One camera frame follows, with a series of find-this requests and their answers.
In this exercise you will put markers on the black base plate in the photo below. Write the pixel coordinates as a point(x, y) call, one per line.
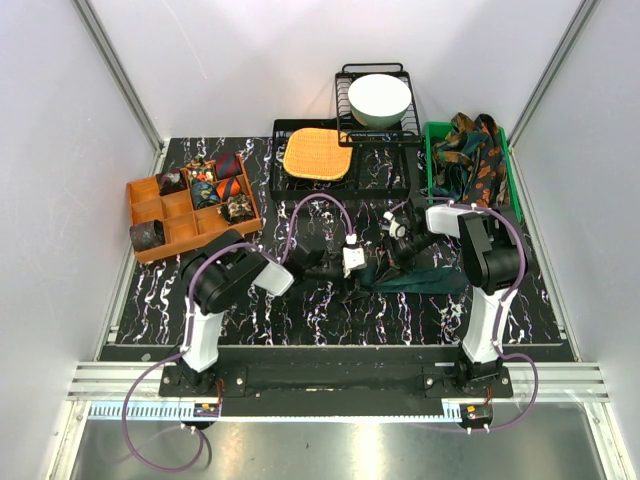
point(329, 383)

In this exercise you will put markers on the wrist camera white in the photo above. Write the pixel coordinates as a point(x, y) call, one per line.
point(353, 258)
point(397, 228)

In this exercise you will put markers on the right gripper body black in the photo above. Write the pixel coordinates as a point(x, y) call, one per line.
point(398, 251)

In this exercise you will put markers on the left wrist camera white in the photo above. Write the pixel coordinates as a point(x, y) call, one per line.
point(353, 258)

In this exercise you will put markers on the orange woven pot holder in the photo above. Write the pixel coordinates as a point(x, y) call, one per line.
point(315, 154)

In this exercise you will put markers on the rolled colourful floral tie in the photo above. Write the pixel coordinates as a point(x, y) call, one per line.
point(201, 172)

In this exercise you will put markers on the brown blue tie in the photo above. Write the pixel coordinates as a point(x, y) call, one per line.
point(147, 235)

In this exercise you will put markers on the rolled maroon striped tie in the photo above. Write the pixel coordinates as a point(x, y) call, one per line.
point(228, 165)

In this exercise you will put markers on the rolled dark floral tie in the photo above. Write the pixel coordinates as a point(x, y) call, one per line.
point(170, 182)

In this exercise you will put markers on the orange wooden divided box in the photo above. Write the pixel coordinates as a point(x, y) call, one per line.
point(185, 228)

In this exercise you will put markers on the green plastic bin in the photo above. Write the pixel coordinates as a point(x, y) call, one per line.
point(439, 129)

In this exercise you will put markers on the rolled beige patterned tie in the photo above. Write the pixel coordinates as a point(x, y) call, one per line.
point(237, 209)

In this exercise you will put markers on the rolled blue paisley tie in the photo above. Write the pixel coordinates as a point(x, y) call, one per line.
point(204, 195)

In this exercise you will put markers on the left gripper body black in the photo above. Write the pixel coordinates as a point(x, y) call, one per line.
point(326, 271)

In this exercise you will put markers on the white bowl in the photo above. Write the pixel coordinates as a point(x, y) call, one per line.
point(379, 100)

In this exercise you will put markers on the navy tie orange flowers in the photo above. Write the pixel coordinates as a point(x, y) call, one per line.
point(487, 180)

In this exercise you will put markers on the black wire dish rack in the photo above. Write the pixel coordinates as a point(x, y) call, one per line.
point(407, 132)

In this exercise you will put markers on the brown teal patterned tie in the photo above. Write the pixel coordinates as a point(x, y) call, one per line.
point(454, 156)

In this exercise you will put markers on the dark green tie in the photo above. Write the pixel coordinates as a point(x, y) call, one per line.
point(429, 281)

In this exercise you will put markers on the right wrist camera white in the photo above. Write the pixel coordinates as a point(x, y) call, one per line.
point(397, 228)

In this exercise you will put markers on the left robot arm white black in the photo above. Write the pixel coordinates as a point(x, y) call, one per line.
point(219, 275)

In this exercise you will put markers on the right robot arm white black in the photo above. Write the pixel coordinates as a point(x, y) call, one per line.
point(494, 260)

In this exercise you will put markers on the rolled navy orange striped tie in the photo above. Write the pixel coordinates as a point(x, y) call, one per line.
point(230, 187)

